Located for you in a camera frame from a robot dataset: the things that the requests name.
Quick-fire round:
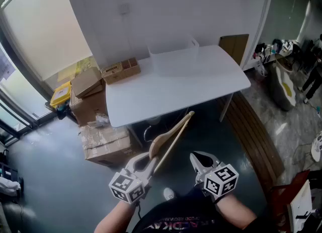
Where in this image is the paper notice on window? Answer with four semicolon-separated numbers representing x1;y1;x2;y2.
0;48;16;82

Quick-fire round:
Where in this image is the egg-shaped plush rug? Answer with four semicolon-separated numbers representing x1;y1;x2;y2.
275;65;297;107

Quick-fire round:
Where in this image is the brown wooden slatted panel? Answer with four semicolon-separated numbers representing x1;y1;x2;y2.
217;92;285;190

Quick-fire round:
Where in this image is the white table leg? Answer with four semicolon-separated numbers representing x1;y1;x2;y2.
219;93;233;122

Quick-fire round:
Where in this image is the tan round basket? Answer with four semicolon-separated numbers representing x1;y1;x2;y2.
274;53;294;73

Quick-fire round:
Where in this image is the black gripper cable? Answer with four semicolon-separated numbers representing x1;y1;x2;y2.
135;201;143;220

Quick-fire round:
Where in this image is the brown cardboard sheet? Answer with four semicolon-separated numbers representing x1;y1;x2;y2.
218;34;250;66

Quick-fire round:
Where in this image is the large plain cardboard box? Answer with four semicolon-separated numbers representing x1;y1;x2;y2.
69;88;109;127

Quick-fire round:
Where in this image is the wooden clothes hanger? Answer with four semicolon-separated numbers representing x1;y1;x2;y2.
143;110;196;175

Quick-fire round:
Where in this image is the clear plastic storage bin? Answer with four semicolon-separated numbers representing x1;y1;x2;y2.
146;35;200;78

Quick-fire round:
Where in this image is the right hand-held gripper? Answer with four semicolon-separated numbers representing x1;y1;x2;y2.
190;151;239;197

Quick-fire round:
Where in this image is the white flat board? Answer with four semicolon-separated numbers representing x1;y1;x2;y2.
286;180;315;233

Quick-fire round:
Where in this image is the person's left forearm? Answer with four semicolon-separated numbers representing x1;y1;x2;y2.
94;199;138;233

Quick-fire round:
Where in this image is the person's right forearm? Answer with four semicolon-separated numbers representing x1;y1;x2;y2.
213;193;257;230

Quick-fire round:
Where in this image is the dark shelf organizer with items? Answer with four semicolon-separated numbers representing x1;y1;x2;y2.
0;148;23;202

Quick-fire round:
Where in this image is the person's white shoe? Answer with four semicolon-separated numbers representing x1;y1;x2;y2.
163;187;177;201

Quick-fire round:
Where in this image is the woven rattan organizer box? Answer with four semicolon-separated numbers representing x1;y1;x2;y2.
101;57;141;85

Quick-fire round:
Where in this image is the clutter of assorted items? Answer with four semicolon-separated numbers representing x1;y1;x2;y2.
254;39;305;63

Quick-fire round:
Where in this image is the white roller blind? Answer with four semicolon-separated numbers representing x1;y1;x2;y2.
0;0;94;82

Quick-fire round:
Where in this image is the small plain cardboard box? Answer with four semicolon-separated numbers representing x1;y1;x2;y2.
71;67;104;99

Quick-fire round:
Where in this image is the pale plastic bag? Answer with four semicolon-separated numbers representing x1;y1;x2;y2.
256;62;269;76

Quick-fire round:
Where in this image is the person's black printed shirt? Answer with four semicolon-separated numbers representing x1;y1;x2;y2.
135;189;267;233

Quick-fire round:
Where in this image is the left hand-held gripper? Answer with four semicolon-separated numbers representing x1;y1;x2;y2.
108;152;158;204

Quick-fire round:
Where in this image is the yellow plastic bin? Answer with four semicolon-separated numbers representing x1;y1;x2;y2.
49;81;72;109

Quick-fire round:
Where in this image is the red chair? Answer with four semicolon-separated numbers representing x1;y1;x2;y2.
269;170;312;227

